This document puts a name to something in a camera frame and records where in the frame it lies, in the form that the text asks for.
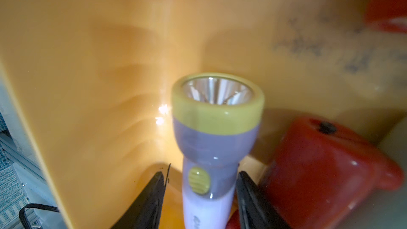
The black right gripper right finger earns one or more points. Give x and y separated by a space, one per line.
255 211

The red flashlight two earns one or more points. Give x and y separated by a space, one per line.
387 15

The aluminium front rail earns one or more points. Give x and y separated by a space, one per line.
22 183

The red flashlight bottom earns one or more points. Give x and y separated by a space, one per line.
321 171

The mint green flashlight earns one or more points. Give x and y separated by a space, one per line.
385 209

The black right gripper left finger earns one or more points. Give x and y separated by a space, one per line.
145 211

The purple flashlight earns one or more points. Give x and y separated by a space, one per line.
216 119

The yellow plastic storage tray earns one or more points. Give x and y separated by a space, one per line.
91 83

